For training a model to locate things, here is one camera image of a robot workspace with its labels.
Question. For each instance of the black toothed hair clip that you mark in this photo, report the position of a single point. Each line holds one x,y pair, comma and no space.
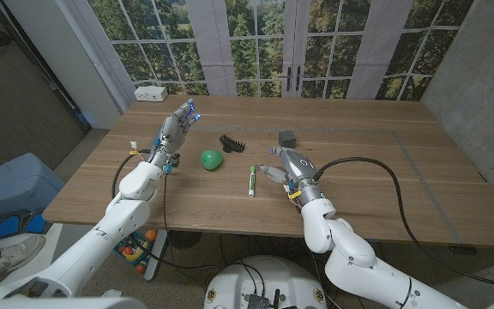
232,144

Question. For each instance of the white green-label marker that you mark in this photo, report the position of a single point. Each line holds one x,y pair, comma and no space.
251,186

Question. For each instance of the white power strip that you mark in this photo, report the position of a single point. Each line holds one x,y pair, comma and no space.
150,93

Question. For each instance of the green marker cap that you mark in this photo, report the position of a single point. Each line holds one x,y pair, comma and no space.
252,170

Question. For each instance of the printed window forest backdrop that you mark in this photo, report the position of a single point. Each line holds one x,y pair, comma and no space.
247,47

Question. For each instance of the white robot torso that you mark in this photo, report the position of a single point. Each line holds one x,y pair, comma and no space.
268,279

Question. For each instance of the grey white sneaker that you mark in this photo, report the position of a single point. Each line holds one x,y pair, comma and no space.
19,253

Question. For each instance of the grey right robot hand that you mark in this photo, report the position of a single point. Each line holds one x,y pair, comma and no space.
300,171

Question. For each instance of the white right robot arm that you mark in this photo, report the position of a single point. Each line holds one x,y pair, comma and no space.
358,266

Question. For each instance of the white table leg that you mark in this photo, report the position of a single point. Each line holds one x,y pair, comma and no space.
157,253

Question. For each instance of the blue basket of toy fruit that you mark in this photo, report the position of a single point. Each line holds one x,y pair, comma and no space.
133,253

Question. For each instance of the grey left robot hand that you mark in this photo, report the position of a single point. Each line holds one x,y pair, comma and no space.
170,133

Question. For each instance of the dark grey block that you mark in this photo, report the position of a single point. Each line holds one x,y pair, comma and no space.
287,139

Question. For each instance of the green ball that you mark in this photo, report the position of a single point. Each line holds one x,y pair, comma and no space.
211,159

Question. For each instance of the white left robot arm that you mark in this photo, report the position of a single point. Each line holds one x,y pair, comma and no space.
101,240

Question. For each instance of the black round floor fan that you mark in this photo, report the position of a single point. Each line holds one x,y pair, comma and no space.
184,239

